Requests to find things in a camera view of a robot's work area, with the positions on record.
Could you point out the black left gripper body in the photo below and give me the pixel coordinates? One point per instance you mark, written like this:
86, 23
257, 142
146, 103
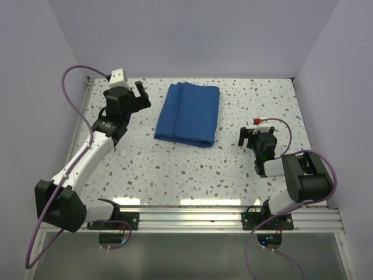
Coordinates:
131, 98

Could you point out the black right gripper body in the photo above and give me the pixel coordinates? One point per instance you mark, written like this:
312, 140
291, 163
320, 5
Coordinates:
257, 153

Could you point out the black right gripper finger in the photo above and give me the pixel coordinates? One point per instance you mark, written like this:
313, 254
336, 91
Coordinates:
244, 134
251, 142

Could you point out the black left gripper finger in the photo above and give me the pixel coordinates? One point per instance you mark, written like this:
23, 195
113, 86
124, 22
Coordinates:
141, 89
140, 104

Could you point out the blue surgical drape cloth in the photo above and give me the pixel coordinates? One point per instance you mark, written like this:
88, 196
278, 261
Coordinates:
189, 115

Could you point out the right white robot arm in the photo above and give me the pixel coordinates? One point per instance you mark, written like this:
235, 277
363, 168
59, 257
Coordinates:
306, 177

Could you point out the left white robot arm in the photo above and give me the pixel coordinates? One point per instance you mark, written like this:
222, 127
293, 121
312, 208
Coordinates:
58, 200

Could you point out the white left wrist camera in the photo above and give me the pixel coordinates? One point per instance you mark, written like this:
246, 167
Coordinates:
118, 79

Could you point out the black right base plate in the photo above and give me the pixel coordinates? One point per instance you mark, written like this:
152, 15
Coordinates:
255, 215

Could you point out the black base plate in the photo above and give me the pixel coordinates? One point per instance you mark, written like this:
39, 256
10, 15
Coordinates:
255, 215
120, 221

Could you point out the aluminium front rail frame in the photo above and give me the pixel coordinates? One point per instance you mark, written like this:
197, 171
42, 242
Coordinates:
227, 219

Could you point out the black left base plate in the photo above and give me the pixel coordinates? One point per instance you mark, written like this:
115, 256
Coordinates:
120, 221

